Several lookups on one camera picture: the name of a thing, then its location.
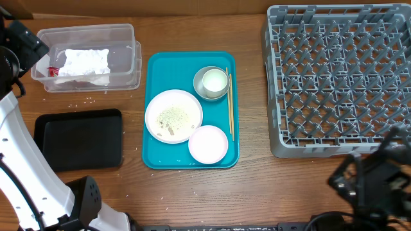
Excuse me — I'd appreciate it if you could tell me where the black tray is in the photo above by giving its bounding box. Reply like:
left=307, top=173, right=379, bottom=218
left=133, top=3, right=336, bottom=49
left=33, top=108, right=123, bottom=172

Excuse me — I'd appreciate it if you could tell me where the white napkin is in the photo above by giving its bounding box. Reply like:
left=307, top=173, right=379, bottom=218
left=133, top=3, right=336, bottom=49
left=55, top=49, right=110, bottom=86

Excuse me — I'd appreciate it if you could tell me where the grey bowl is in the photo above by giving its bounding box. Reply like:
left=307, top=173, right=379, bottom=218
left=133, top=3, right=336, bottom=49
left=193, top=66, right=227, bottom=101

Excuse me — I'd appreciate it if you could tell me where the teal plastic tray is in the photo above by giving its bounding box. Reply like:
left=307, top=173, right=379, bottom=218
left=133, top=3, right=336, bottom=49
left=142, top=51, right=240, bottom=170

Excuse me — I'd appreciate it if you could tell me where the wooden chopstick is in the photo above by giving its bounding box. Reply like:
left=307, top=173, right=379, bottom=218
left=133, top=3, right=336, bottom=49
left=225, top=67, right=232, bottom=134
left=229, top=73, right=235, bottom=142

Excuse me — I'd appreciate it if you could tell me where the wooden chopstick right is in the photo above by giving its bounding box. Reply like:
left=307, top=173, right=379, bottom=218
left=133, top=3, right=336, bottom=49
left=229, top=73, right=235, bottom=142

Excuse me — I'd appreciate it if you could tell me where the white paper cup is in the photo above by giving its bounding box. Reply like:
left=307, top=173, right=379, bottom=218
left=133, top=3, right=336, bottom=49
left=202, top=69, right=229, bottom=98

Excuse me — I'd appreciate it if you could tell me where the large white dirty plate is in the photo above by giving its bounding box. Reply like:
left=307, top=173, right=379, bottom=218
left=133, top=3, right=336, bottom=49
left=144, top=89, right=203, bottom=144

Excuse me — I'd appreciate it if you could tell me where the wooden chopstick left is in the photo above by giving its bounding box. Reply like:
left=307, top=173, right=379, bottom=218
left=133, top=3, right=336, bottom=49
left=225, top=67, right=232, bottom=134

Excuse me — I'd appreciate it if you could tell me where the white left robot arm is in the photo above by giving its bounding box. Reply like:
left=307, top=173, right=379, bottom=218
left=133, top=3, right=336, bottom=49
left=1, top=17, right=140, bottom=231

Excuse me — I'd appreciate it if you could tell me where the grey dishwasher rack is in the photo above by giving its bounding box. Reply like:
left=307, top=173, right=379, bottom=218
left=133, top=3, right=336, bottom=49
left=261, top=3, right=410, bottom=158

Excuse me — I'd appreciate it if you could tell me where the clear plastic bin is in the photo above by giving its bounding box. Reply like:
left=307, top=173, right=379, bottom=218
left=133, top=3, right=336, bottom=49
left=31, top=24, right=142, bottom=92

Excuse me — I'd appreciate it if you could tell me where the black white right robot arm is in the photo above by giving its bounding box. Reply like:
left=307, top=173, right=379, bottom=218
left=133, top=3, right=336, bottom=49
left=304, top=126, right=410, bottom=231

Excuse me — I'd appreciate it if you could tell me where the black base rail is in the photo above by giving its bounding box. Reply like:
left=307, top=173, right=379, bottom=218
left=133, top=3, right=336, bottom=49
left=143, top=222, right=306, bottom=231

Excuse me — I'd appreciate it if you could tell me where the red snack wrapper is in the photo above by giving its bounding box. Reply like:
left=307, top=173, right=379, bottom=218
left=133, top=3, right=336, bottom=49
left=47, top=67, right=60, bottom=77

